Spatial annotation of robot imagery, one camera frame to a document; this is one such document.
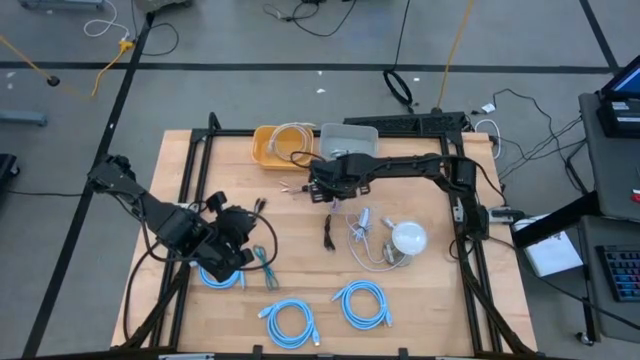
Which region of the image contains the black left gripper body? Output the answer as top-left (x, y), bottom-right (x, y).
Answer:
top-left (197, 191), bottom-right (257, 284)

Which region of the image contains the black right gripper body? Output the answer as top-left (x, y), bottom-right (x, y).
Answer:
top-left (307, 153), bottom-right (374, 205)

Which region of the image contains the teal braided cable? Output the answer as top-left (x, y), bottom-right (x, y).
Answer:
top-left (252, 244), bottom-right (280, 291)

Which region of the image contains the light blue cable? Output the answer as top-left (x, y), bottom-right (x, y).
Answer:
top-left (257, 298), bottom-right (322, 350)
top-left (331, 279), bottom-right (394, 331)
top-left (198, 264), bottom-right (247, 291)

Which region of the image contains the black short cable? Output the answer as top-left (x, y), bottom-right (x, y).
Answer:
top-left (323, 213), bottom-right (336, 252)

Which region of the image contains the pale grey plastic bin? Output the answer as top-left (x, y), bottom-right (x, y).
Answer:
top-left (318, 122), bottom-right (380, 161)

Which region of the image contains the yellow plastic bin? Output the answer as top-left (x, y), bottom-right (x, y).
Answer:
top-left (250, 124), bottom-right (316, 172)

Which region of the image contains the white mushroom table lamp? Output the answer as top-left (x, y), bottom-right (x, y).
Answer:
top-left (382, 219), bottom-right (430, 268)

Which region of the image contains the grey power adapter box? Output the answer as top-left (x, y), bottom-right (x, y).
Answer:
top-left (487, 205), bottom-right (526, 225)

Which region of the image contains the white paper box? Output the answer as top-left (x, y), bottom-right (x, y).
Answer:
top-left (513, 214), bottom-right (585, 279)

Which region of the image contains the grey desk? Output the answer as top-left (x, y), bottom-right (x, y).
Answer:
top-left (578, 92), bottom-right (640, 346)

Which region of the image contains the black laptop computer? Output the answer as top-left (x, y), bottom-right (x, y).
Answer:
top-left (597, 54), bottom-right (640, 139)

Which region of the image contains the black keyboard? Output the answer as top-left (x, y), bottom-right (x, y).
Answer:
top-left (595, 244), bottom-right (640, 304)

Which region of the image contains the white lamp power cord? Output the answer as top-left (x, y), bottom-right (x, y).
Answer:
top-left (344, 206), bottom-right (401, 274)

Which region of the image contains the black hanging cable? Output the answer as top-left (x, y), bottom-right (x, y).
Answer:
top-left (382, 0), bottom-right (416, 114)

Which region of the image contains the yellow hanging cord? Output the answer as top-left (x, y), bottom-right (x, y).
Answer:
top-left (435, 0), bottom-right (476, 112)

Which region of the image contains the yellow extension cord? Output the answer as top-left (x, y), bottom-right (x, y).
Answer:
top-left (89, 38), bottom-right (136, 99)

